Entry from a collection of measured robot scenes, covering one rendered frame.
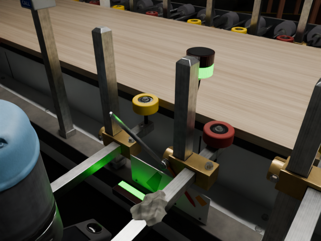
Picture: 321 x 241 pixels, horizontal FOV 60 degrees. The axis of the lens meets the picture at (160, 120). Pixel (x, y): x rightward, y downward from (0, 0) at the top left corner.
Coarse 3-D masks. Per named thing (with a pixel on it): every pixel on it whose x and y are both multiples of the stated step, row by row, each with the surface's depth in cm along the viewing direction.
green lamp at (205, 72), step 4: (200, 68) 57; (204, 68) 57; (208, 68) 58; (212, 68) 59; (200, 72) 58; (204, 72) 58; (208, 72) 58; (212, 72) 59; (200, 76) 58; (204, 76) 58; (208, 76) 59
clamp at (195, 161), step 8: (168, 152) 70; (176, 160) 67; (192, 160) 67; (200, 160) 67; (208, 160) 67; (176, 168) 69; (192, 168) 65; (200, 168) 65; (216, 168) 65; (200, 176) 65; (208, 176) 63; (216, 176) 67; (200, 184) 66; (208, 184) 64
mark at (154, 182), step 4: (156, 172) 75; (152, 176) 77; (156, 176) 76; (160, 176) 75; (148, 180) 79; (152, 180) 78; (156, 180) 77; (148, 184) 80; (152, 184) 79; (156, 184) 78; (152, 188) 80; (156, 188) 78
